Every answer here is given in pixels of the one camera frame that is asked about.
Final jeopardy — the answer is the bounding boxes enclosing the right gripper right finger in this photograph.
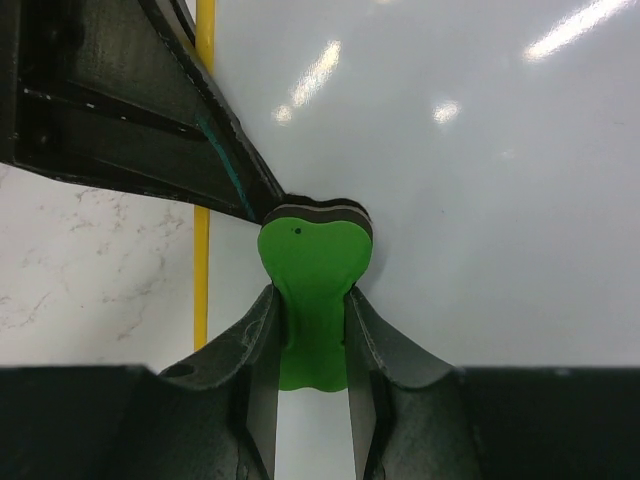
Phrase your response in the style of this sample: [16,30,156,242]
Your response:
[345,289,482,479]

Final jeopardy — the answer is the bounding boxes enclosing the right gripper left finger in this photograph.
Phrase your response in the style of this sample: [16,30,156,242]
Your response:
[117,286,280,479]

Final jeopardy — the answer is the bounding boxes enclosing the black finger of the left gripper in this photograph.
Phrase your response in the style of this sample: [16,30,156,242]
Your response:
[1,0,285,223]

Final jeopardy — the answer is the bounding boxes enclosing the green whiteboard eraser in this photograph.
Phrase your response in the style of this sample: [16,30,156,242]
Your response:
[257,197,374,392]

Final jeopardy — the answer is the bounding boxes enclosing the white whiteboard with wooden frame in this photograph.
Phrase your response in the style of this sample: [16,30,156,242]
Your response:
[215,1,639,479]

